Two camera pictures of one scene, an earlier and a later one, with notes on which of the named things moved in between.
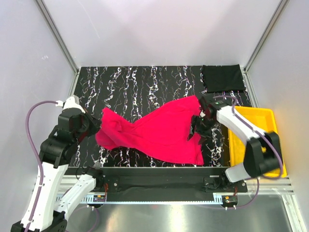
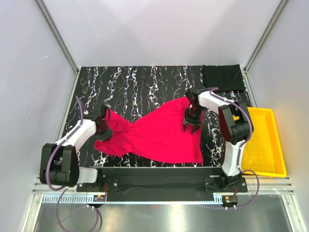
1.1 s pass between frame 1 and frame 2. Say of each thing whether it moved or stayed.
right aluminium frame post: stayed
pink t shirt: stayed
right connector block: stayed
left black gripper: moved
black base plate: stayed
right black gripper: moved
